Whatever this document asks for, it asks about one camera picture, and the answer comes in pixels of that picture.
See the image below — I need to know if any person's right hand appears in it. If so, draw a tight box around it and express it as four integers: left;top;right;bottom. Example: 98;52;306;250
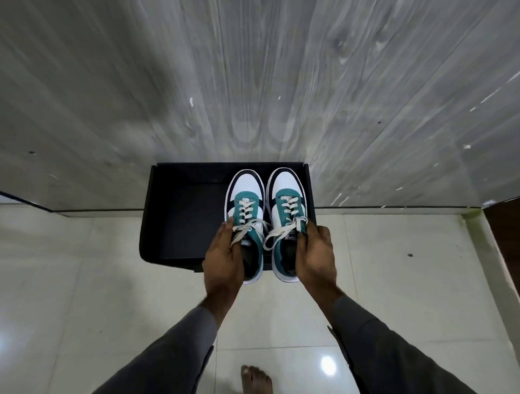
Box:
295;220;339;296

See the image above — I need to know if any green white sneaker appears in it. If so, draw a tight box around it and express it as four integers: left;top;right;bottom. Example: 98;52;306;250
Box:
264;167;309;283
224;169;265;285

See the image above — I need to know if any brown wooden door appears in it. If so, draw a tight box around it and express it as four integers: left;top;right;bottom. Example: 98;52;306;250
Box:
483;199;520;297

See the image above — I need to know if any person's right forearm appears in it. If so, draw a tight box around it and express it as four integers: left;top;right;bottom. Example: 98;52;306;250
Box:
304;284;480;394

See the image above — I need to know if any black shoe rack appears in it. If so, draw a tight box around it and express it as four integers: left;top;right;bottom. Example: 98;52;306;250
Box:
139;162;317;273

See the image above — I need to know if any person's bare foot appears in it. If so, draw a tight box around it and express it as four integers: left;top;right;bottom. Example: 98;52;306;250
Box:
240;364;274;394

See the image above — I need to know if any white shoelace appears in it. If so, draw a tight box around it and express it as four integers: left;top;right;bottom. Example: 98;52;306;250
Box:
229;198;272;249
263;195;309;251

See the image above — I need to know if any person's left forearm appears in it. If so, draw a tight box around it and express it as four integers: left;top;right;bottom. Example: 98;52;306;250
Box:
92;294;241;394

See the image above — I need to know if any person's left hand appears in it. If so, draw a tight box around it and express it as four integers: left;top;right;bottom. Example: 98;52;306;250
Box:
201;217;246;300

